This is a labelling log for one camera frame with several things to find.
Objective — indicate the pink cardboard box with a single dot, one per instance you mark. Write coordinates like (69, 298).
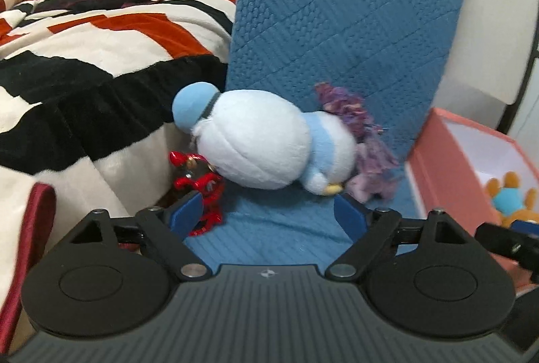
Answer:
(438, 169)

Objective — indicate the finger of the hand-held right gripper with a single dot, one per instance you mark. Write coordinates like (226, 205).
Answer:
(505, 243)

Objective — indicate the beige folding chair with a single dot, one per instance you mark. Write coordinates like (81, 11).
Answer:
(476, 30)

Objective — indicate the orange and blue plush toy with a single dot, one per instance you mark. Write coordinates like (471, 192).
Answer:
(511, 198)

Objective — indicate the red black white striped blanket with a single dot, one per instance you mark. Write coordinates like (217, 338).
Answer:
(105, 64)

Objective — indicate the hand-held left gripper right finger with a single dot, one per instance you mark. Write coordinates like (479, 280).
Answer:
(349, 219)

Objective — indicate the purple yarn-haired plush toy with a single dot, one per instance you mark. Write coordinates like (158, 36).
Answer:
(370, 160)

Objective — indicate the red action figure toy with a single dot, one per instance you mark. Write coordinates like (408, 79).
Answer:
(208, 186)

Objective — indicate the dark red cloth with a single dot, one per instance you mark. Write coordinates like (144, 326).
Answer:
(40, 228)

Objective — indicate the blue quilted cover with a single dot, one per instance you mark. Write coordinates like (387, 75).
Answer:
(337, 30)

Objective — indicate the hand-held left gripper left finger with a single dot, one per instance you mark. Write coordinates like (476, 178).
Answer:
(185, 216)

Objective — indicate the white and blue duck plush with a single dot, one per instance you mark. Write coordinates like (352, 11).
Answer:
(252, 139)

